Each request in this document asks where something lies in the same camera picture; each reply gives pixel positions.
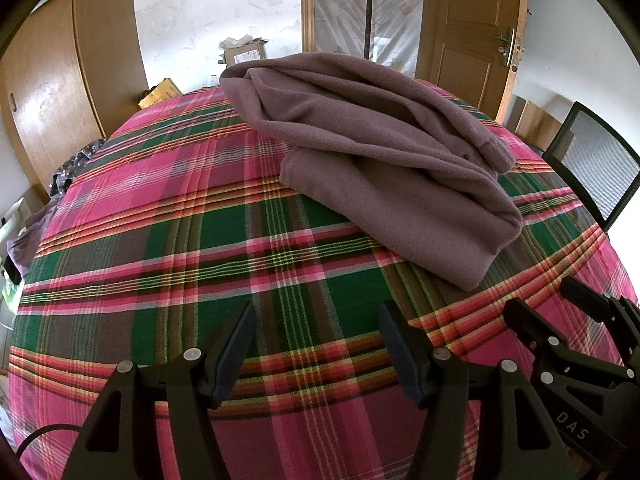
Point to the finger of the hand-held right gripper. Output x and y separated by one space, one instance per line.
530 322
590 297

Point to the wooden wardrobe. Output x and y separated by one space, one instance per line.
50 85

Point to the plaid bed sheet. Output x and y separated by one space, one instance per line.
175 210

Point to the doorway with plastic curtain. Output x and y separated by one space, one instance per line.
340 10

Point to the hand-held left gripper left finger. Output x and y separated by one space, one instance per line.
234 352

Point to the purple fleece pants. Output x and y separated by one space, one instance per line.
375 160

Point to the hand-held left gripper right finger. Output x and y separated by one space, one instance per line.
400 342

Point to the black mesh chair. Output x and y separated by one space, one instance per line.
590 160

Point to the wooden board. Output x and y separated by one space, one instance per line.
535 120

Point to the white carton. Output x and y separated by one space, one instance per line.
215 78

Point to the lilac bedding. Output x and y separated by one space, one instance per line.
30 240

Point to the brown cardboard box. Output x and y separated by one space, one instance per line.
245 52

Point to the yellow cardboard box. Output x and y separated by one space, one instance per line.
160 92

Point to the grey floral cloth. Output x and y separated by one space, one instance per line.
75 165

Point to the wooden door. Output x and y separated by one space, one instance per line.
465 35

